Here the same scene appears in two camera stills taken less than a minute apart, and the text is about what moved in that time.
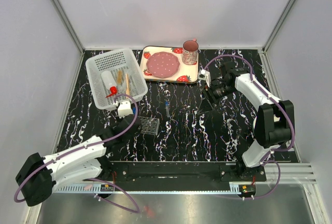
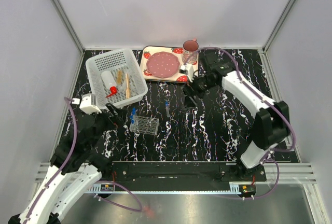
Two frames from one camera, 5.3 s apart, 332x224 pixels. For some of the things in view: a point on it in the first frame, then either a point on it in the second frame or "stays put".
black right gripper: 205,106 -> 192,89
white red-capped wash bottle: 109,82 stays put
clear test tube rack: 149,125 stays put
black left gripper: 120,121 -> 118,120
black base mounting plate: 232,171 stays put
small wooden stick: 119,77 stays put
